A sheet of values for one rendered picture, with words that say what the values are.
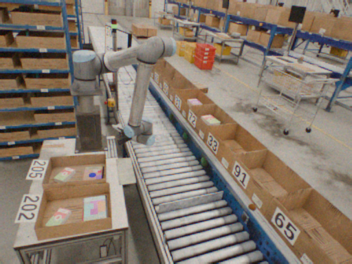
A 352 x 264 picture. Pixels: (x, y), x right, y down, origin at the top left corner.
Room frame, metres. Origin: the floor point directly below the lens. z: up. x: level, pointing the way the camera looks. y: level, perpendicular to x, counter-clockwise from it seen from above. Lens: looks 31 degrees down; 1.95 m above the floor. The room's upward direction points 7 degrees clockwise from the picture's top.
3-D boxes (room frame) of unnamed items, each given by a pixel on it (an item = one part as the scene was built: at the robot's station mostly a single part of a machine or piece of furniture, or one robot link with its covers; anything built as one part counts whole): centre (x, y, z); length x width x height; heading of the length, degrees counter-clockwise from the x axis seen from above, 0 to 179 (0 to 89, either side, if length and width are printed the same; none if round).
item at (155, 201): (1.20, -0.13, 0.72); 0.52 x 0.05 x 0.05; 114
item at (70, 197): (0.93, 0.51, 0.80); 0.38 x 0.28 x 0.10; 109
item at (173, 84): (2.63, 0.00, 0.97); 0.39 x 0.29 x 0.17; 24
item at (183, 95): (2.27, -0.16, 0.97); 0.39 x 0.29 x 0.17; 24
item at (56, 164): (1.23, 0.63, 0.80); 0.38 x 0.28 x 0.10; 108
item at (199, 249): (0.84, -0.29, 0.72); 0.52 x 0.05 x 0.05; 114
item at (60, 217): (0.86, 0.59, 0.77); 0.13 x 0.07 x 0.04; 171
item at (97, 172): (1.26, 0.54, 0.76); 0.19 x 0.14 x 0.02; 15
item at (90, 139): (1.66, 0.70, 0.91); 0.26 x 0.26 x 0.33; 20
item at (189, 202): (1.11, -0.17, 0.76); 0.46 x 0.01 x 0.09; 114
